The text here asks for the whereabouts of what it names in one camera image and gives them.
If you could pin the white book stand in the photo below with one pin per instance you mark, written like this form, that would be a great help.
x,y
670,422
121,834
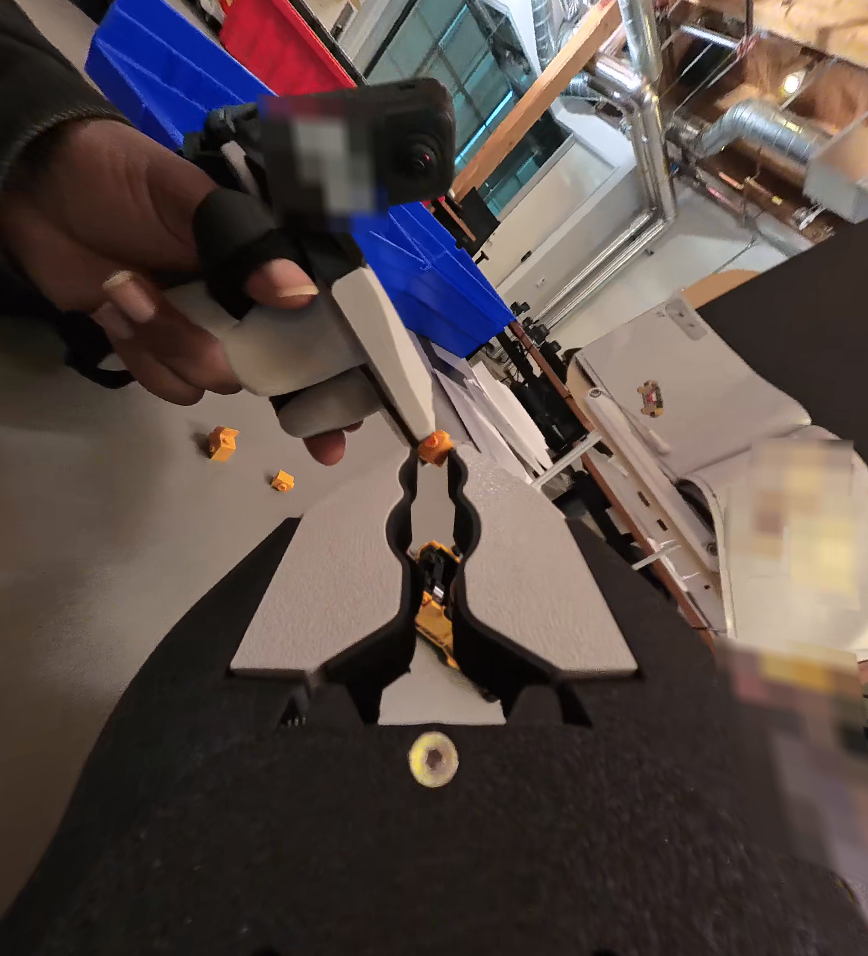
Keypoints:
x,y
628,422

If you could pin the red plastic bin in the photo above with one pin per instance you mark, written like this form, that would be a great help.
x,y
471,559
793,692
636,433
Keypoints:
x,y
284,37

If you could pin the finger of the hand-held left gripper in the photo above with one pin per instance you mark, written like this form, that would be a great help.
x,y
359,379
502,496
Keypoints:
x,y
389,343

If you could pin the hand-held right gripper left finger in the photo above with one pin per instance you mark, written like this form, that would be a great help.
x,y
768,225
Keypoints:
x,y
329,582

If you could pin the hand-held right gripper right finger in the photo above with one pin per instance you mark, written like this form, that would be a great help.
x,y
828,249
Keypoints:
x,y
546,582

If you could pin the wooden pillar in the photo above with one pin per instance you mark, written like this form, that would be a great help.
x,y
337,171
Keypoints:
x,y
538,97

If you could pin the person's left hand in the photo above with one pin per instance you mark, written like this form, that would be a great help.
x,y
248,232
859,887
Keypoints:
x,y
105,216

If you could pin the silver ventilation duct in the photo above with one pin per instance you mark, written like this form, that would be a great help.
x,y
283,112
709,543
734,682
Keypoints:
x,y
647,112

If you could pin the white paper bag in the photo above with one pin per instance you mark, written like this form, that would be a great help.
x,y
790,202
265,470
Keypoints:
x,y
508,403
471,426

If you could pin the orange lego car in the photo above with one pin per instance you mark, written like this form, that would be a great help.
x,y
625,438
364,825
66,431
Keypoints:
x,y
437,612

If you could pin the small orange lego brick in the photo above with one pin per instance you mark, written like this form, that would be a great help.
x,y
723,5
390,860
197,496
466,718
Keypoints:
x,y
226,433
435,446
282,481
220,449

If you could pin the white instruction booklet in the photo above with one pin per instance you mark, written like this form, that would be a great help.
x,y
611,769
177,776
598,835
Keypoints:
x,y
703,388

